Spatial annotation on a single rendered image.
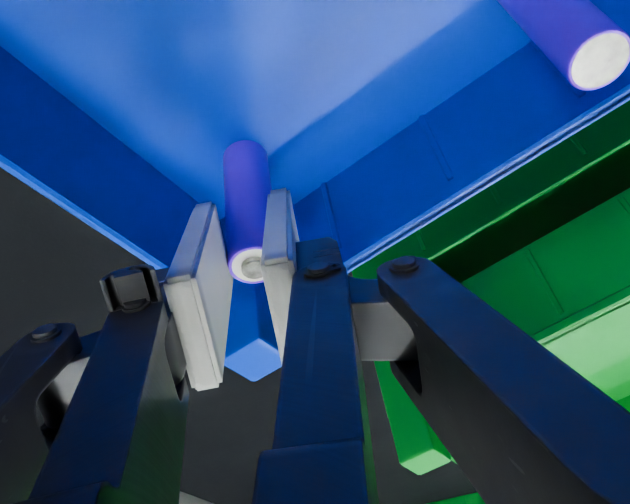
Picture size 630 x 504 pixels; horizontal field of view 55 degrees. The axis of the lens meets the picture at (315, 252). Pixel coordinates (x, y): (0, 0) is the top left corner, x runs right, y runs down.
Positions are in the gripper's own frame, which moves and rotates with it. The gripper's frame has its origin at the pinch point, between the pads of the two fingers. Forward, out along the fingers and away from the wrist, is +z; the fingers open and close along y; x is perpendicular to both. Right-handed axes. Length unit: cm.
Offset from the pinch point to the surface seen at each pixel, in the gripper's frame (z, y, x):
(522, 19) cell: 3.3, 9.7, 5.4
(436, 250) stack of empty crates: 16.0, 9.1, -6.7
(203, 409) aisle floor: 67, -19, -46
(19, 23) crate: 5.6, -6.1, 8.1
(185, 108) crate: 7.4, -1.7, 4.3
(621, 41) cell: 0.1, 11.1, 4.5
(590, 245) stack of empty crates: 10.3, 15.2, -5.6
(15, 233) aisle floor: 49, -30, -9
